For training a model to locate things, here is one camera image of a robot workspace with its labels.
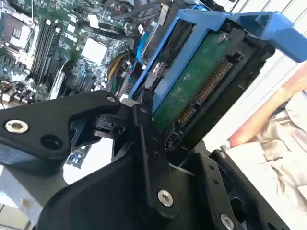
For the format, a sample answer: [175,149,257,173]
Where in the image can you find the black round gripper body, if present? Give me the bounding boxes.
[35,141,243,230]

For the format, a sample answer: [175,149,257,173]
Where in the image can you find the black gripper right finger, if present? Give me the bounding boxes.
[179,149,291,230]

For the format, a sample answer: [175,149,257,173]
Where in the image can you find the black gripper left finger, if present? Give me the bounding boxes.
[0,88,181,219]

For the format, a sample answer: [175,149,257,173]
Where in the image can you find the hard disk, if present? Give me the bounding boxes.
[128,8,307,154]

